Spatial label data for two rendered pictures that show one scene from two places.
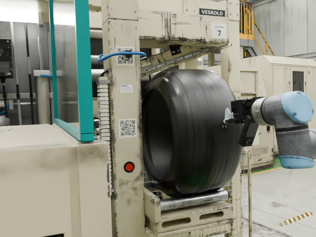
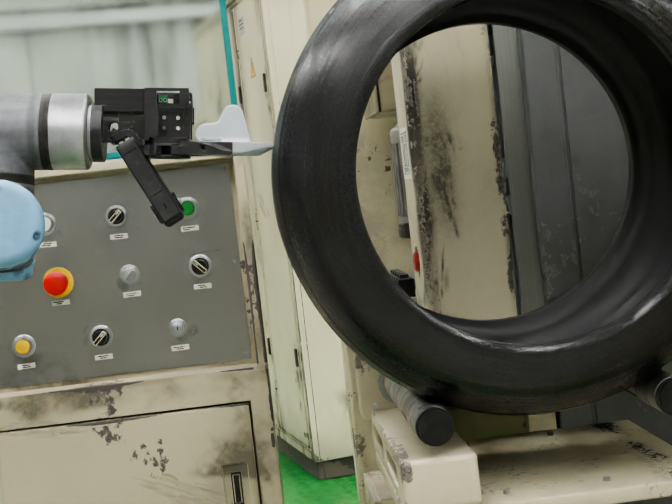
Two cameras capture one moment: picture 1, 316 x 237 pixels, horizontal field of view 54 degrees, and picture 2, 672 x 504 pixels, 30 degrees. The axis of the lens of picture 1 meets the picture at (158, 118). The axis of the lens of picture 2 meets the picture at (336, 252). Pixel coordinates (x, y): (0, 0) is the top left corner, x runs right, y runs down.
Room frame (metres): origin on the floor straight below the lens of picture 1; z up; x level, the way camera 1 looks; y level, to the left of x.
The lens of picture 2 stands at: (1.73, -1.66, 1.18)
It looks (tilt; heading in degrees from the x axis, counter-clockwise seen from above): 3 degrees down; 108
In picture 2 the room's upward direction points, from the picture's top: 6 degrees counter-clockwise
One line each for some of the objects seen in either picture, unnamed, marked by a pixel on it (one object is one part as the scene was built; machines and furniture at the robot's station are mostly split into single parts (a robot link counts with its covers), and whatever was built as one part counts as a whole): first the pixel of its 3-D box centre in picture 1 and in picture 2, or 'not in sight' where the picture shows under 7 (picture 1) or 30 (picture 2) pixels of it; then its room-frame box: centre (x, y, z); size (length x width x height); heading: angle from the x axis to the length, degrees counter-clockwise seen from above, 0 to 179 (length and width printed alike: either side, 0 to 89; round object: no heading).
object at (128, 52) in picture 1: (121, 55); not in sight; (1.32, 0.15, 1.52); 0.19 x 0.19 x 0.06; 22
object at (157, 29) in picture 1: (171, 32); not in sight; (1.76, -0.09, 1.71); 0.61 x 0.25 x 0.15; 112
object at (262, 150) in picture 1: (247, 136); not in sight; (5.91, -1.70, 0.62); 0.91 x 0.58 x 1.25; 124
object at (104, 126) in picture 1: (105, 136); not in sight; (1.26, 0.22, 1.19); 0.05 x 0.04 x 0.48; 22
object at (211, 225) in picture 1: (178, 213); (531, 466); (1.44, -0.08, 0.80); 0.37 x 0.36 x 0.02; 22
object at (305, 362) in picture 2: not in sight; (316, 216); (-0.19, 3.90, 1.05); 1.61 x 0.73 x 2.10; 124
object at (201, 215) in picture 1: (192, 215); (420, 451); (1.31, -0.13, 0.83); 0.36 x 0.09 x 0.06; 112
